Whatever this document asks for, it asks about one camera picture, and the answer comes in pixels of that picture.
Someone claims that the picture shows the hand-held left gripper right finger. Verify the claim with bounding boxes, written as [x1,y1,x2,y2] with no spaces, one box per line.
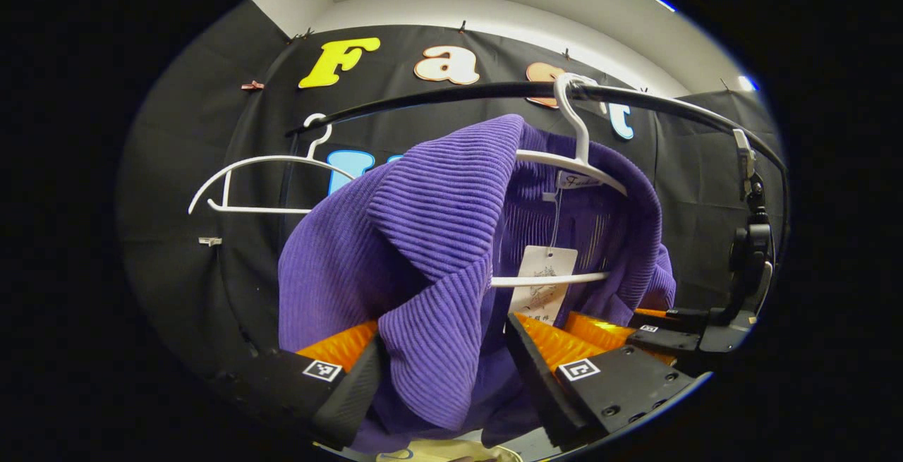
[504,311,701,449]

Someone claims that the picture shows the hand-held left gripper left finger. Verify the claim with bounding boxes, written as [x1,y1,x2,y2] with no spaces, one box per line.
[212,320,387,451]

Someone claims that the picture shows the purple ribbed jacket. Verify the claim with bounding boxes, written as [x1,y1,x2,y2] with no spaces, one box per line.
[277,114,677,456]

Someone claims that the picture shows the white plastic hanger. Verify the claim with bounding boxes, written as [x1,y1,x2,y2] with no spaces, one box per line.
[188,113,357,216]
[490,73,629,288]

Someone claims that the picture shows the black clothes rack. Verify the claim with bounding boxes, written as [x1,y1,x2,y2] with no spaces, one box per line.
[279,80,789,237]

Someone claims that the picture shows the white paper garment tag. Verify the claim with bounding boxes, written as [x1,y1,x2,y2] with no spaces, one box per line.
[508,245,579,327]

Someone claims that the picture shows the row of black clips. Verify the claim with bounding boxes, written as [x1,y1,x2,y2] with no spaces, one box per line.
[286,19,731,92]

